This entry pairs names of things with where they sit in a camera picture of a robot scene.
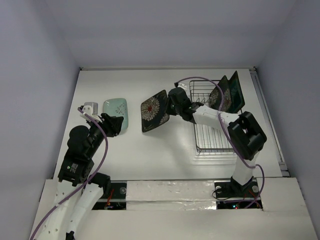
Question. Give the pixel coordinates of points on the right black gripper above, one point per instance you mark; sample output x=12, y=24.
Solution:
x=172, y=100

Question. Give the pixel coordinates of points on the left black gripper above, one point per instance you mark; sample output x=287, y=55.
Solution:
x=112, y=123

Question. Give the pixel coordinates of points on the light green plate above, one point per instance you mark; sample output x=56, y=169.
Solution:
x=117, y=107

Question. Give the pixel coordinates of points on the black floral square plate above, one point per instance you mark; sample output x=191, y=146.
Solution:
x=153, y=111

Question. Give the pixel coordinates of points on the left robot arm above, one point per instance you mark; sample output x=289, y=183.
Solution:
x=79, y=187

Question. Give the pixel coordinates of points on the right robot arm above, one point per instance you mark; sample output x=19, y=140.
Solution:
x=241, y=130

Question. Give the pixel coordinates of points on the dark green square plate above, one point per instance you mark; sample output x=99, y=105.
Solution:
x=237, y=98

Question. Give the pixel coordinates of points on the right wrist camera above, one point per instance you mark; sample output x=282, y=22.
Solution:
x=181, y=85

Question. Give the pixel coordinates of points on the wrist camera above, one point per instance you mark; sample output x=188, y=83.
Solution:
x=90, y=109
x=181, y=85

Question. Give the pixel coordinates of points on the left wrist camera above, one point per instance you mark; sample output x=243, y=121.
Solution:
x=90, y=109

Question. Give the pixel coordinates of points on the wire dish rack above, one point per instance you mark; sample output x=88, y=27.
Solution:
x=208, y=140

